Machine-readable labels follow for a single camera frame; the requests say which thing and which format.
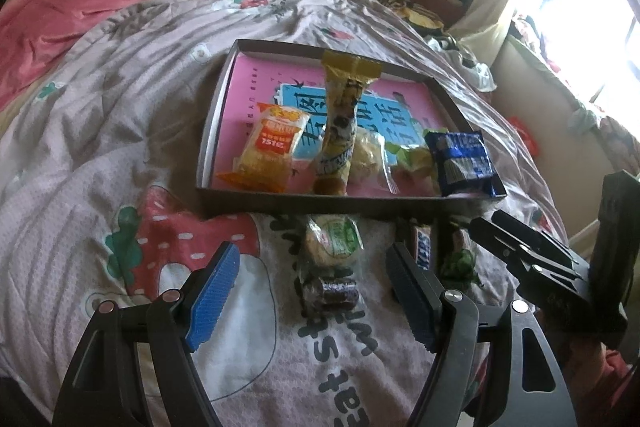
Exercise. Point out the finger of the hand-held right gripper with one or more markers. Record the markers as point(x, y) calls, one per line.
point(540, 242)
point(500, 244)

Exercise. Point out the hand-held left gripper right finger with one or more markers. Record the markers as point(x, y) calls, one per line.
point(412, 297)

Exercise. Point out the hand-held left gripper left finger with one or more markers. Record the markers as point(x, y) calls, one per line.
point(212, 302)

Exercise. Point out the brown chocolate bar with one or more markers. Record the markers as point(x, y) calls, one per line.
point(424, 247)

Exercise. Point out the dark candy packet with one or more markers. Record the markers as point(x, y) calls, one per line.
point(335, 292)

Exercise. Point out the blue cookie packet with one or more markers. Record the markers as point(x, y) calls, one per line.
point(462, 162)

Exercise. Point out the round cake green label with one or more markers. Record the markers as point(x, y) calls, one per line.
point(332, 239)

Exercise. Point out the dark cardboard box tray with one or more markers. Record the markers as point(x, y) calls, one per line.
point(260, 204)

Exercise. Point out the green yellow snack packet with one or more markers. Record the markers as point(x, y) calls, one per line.
point(415, 159)

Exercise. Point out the clear pastry bag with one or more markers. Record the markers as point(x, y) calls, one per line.
point(367, 157)

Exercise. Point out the orange snack packet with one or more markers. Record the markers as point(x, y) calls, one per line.
point(270, 147)

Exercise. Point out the long yellow snack packet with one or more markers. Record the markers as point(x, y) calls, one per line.
point(340, 127)

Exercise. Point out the person's right hand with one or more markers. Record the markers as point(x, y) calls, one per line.
point(575, 357)

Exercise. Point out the red plastic bag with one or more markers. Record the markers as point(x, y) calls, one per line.
point(525, 134)

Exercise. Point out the clothes on window ledge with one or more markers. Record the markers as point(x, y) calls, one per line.
point(585, 117)

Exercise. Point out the white plastic bag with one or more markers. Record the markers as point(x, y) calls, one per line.
point(475, 72)

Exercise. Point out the pink book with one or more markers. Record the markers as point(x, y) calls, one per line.
point(250, 87)

